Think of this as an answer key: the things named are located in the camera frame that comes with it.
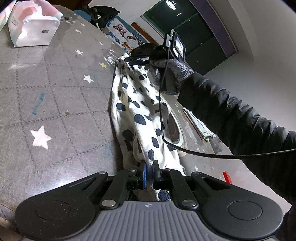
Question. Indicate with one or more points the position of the dark green window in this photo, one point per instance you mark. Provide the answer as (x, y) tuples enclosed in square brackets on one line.
[(207, 41)]

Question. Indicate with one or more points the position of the red plastic stool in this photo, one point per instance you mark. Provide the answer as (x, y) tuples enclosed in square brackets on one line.
[(227, 178)]

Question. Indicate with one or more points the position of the white pink tissue box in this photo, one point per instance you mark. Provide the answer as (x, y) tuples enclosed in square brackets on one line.
[(33, 23)]

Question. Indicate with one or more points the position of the round induction cooktop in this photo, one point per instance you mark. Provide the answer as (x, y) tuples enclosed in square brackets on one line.
[(175, 122)]

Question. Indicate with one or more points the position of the black jacket right forearm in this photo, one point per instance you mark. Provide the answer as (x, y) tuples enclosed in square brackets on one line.
[(241, 128)]

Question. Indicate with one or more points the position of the grey knit gloved right hand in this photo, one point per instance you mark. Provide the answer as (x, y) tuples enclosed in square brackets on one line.
[(180, 70)]

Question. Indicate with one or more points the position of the striped blue folded cloth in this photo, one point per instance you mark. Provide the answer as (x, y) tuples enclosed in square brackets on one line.
[(198, 125)]

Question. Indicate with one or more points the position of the white navy polka dot garment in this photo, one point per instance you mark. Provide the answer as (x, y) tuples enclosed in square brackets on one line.
[(139, 118)]

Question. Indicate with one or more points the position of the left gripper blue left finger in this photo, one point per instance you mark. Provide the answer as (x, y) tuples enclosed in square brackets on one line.
[(142, 175)]

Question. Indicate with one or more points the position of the black bag on sofa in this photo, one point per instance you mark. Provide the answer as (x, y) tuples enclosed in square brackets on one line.
[(101, 15)]

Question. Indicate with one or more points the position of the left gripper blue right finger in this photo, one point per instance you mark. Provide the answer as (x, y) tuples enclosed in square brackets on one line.
[(156, 175)]

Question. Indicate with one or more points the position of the grey star pattern tablecloth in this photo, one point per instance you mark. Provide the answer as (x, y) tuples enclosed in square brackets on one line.
[(62, 174)]

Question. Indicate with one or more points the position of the butterfly pattern pillow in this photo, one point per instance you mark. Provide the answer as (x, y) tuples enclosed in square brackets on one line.
[(124, 34)]

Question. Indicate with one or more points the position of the black pen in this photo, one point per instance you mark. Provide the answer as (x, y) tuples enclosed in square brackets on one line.
[(65, 18)]

